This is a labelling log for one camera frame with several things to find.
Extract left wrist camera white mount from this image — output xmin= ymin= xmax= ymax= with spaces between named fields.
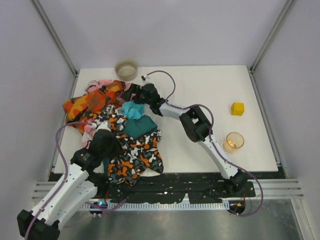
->
xmin=91 ymin=121 xmax=111 ymax=133

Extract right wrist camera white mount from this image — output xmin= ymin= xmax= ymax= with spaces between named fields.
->
xmin=141 ymin=74 xmax=152 ymax=86

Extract dark teal cloth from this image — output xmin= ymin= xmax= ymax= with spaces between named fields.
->
xmin=124 ymin=115 xmax=158 ymax=140

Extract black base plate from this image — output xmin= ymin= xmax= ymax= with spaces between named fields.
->
xmin=94 ymin=172 xmax=260 ymax=204

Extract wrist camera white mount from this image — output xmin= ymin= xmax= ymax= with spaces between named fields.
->
xmin=141 ymin=74 xmax=152 ymax=86
xmin=91 ymin=121 xmax=111 ymax=133

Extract left aluminium frame post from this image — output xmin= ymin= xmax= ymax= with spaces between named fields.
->
xmin=30 ymin=0 xmax=78 ymax=77

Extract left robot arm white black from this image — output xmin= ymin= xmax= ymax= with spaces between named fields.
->
xmin=17 ymin=129 xmax=122 ymax=240

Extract red orange camouflage cloth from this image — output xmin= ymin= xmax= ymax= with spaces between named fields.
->
xmin=62 ymin=79 xmax=129 ymax=134

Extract beige ceramic bowl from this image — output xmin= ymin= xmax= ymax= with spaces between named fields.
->
xmin=114 ymin=59 xmax=138 ymax=82

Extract white slotted cable duct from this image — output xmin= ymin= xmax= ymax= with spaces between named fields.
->
xmin=82 ymin=201 xmax=231 ymax=211

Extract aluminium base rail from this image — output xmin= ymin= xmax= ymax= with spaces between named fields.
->
xmin=31 ymin=178 xmax=304 ymax=202

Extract aluminium frame post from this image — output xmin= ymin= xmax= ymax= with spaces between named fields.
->
xmin=249 ymin=0 xmax=297 ymax=74
xmin=30 ymin=0 xmax=78 ymax=77

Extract black orange grey camouflage cloth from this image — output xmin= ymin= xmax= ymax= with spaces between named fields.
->
xmin=93 ymin=105 xmax=164 ymax=186

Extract right aluminium frame post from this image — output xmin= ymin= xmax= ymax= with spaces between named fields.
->
xmin=249 ymin=0 xmax=297 ymax=74

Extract purple cable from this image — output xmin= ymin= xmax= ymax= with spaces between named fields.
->
xmin=146 ymin=70 xmax=265 ymax=218
xmin=23 ymin=121 xmax=128 ymax=238

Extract white cloth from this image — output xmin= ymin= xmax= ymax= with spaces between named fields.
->
xmin=81 ymin=130 xmax=160 ymax=177

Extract orange transparent plastic cup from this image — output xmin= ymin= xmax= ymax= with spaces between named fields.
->
xmin=223 ymin=132 xmax=245 ymax=153

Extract yellow cube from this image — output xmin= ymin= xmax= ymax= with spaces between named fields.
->
xmin=231 ymin=102 xmax=245 ymax=117

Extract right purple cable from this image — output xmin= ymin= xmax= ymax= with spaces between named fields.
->
xmin=146 ymin=70 xmax=265 ymax=218

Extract pink patterned cloth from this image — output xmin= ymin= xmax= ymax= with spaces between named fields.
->
xmin=81 ymin=79 xmax=130 ymax=135

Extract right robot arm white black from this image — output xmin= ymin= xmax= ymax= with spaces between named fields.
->
xmin=121 ymin=83 xmax=248 ymax=196

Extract light blue cloth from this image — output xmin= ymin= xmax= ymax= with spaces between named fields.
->
xmin=122 ymin=101 xmax=145 ymax=120

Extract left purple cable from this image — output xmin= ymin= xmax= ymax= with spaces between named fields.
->
xmin=23 ymin=121 xmax=128 ymax=238

